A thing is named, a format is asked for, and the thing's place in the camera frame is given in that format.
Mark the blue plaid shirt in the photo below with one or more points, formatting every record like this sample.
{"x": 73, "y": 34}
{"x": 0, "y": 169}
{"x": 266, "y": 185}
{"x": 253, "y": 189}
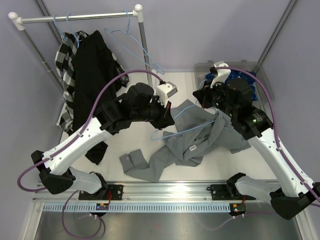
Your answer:
{"x": 233, "y": 75}

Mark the light blue hanger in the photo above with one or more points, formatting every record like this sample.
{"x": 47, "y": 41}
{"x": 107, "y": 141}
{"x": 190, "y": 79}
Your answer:
{"x": 72, "y": 30}
{"x": 187, "y": 117}
{"x": 140, "y": 47}
{"x": 61, "y": 33}

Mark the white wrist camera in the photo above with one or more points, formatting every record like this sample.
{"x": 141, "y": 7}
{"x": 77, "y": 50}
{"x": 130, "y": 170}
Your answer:
{"x": 164, "y": 91}
{"x": 220, "y": 71}

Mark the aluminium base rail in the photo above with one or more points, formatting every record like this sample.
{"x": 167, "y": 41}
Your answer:
{"x": 163, "y": 197}

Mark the grey shirt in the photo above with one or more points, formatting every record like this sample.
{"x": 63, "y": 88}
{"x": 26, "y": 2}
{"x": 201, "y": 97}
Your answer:
{"x": 186, "y": 149}

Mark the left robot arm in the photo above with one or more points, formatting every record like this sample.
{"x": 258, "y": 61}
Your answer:
{"x": 141, "y": 103}

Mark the clear grey plastic bin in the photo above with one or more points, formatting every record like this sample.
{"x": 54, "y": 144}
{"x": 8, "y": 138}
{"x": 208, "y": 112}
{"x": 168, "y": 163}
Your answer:
{"x": 202, "y": 69}

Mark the black white checked shirt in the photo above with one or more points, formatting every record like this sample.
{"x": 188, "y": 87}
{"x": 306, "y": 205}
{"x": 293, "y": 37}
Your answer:
{"x": 63, "y": 62}

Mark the aluminium frame post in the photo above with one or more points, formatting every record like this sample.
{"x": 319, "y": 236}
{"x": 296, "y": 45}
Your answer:
{"x": 48, "y": 41}
{"x": 276, "y": 32}

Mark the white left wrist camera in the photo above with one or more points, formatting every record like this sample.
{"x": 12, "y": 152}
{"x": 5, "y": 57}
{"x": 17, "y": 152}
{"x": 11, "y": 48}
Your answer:
{"x": 164, "y": 91}

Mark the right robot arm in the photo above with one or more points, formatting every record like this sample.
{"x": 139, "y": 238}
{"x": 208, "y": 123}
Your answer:
{"x": 294, "y": 191}

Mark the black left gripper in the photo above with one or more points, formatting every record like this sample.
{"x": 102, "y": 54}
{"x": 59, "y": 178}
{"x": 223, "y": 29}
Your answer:
{"x": 165, "y": 119}

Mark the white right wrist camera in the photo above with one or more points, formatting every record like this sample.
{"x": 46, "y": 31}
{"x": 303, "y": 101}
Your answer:
{"x": 220, "y": 71}

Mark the white clothes rack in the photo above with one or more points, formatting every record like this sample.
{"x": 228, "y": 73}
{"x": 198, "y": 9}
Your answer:
{"x": 137, "y": 12}

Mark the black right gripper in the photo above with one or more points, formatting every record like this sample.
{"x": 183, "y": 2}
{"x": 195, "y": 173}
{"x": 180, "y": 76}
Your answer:
{"x": 203, "y": 95}

